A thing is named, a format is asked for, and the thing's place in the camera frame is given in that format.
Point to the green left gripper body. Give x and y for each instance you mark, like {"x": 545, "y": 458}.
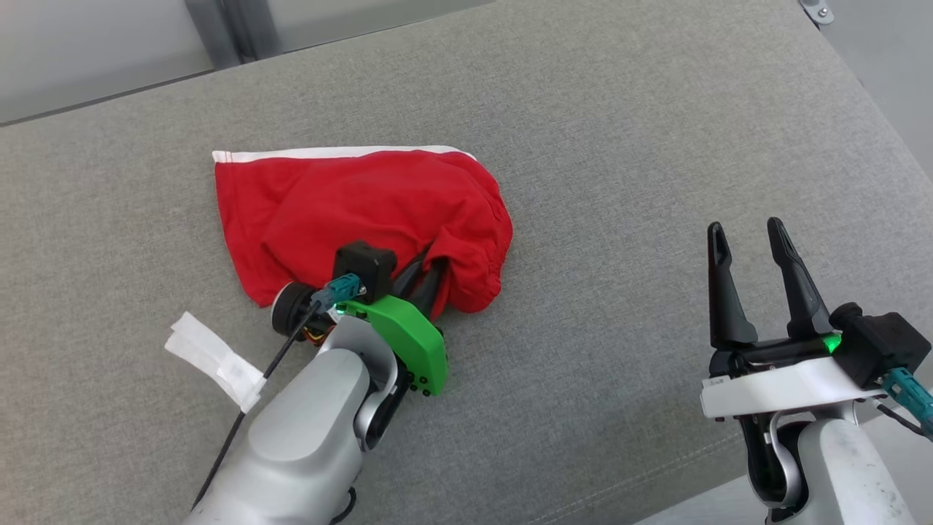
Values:
{"x": 408, "y": 335}

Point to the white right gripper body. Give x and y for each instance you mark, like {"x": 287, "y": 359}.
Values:
{"x": 780, "y": 386}

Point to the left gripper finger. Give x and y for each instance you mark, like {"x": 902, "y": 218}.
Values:
{"x": 434, "y": 288}
{"x": 412, "y": 275}

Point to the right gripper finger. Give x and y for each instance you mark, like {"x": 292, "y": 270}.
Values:
{"x": 725, "y": 306}
{"x": 800, "y": 299}

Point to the red shorts with white trim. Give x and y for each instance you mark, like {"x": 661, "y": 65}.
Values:
{"x": 328, "y": 204}

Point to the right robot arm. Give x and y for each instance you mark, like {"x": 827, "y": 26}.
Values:
{"x": 845, "y": 467}

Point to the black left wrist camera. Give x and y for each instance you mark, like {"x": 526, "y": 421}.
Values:
{"x": 367, "y": 266}

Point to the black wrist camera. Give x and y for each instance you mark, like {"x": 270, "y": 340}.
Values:
{"x": 367, "y": 266}
{"x": 878, "y": 343}

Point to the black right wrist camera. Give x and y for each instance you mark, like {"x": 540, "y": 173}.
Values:
{"x": 878, "y": 343}

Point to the grey metal floor bracket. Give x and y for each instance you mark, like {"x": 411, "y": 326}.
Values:
{"x": 818, "y": 10}

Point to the grey metal partition post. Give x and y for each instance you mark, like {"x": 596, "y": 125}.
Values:
{"x": 208, "y": 29}
{"x": 255, "y": 25}

